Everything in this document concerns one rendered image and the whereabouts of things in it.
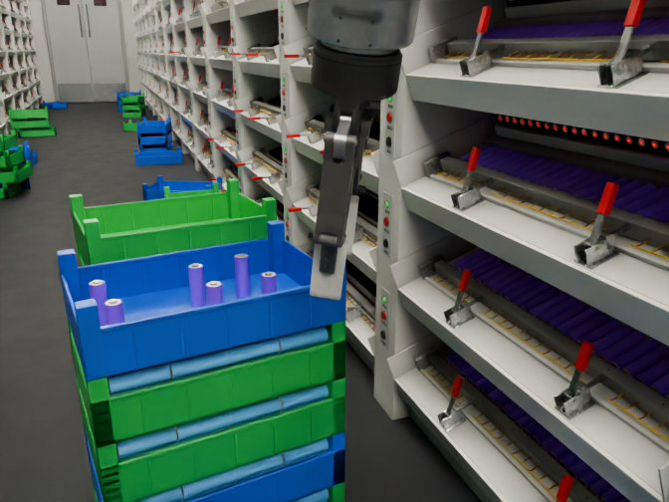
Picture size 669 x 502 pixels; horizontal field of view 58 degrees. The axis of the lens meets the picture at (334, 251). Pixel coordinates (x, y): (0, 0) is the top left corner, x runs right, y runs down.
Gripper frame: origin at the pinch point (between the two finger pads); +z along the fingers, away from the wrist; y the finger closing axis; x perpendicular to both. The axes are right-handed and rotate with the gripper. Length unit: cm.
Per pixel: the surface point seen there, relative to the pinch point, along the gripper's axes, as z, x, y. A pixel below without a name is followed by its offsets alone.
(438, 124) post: 3, 11, -53
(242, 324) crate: 11.4, -9.3, 0.0
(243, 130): 54, -56, -166
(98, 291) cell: 10.0, -25.8, 0.5
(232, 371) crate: 16.6, -9.7, 2.1
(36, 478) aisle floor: 63, -49, -11
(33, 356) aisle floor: 75, -76, -51
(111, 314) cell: 8.6, -21.6, 5.4
